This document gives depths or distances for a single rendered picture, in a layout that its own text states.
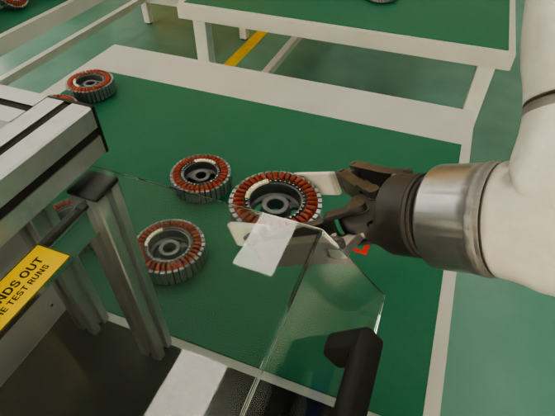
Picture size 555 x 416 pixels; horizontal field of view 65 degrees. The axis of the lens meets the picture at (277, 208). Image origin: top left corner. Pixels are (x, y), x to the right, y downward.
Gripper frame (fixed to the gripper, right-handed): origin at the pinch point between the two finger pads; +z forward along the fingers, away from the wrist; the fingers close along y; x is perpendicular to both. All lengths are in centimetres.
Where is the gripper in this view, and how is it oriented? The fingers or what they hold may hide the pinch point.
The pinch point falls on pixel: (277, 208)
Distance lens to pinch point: 52.7
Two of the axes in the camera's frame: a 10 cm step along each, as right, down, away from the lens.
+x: -3.8, -8.4, -3.8
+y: 6.4, -5.4, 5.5
